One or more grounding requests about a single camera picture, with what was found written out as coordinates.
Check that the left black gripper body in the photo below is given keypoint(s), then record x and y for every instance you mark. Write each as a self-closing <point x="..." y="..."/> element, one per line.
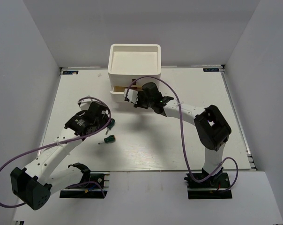
<point x="102" y="122"/>

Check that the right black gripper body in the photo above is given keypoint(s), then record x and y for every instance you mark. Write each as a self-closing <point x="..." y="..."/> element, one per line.
<point x="143" y="102"/>

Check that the stubby green screwdriver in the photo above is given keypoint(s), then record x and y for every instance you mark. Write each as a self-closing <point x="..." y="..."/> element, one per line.
<point x="110" y="125"/>
<point x="109" y="139"/>

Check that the white drawer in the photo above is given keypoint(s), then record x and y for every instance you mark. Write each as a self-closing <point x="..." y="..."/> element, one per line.
<point x="126" y="80"/>
<point x="117" y="93"/>

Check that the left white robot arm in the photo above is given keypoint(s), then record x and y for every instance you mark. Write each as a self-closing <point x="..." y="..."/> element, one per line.
<point x="38" y="180"/>

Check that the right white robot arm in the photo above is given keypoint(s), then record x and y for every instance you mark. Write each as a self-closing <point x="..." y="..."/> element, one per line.
<point x="212" y="128"/>

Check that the white drawer cabinet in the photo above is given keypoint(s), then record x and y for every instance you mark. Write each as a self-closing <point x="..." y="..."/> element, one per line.
<point x="135" y="59"/>

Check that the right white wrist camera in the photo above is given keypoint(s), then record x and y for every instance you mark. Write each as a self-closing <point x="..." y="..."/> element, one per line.
<point x="131" y="96"/>

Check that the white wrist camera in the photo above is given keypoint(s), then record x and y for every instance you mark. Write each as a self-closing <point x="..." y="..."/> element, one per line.
<point x="84" y="102"/>
<point x="131" y="96"/>

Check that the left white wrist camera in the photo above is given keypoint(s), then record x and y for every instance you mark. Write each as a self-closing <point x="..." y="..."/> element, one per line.
<point x="84" y="102"/>

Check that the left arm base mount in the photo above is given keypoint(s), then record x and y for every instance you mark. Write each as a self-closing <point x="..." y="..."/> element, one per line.
<point x="93" y="185"/>

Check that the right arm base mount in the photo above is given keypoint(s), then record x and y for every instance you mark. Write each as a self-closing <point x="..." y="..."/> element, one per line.
<point x="210" y="189"/>

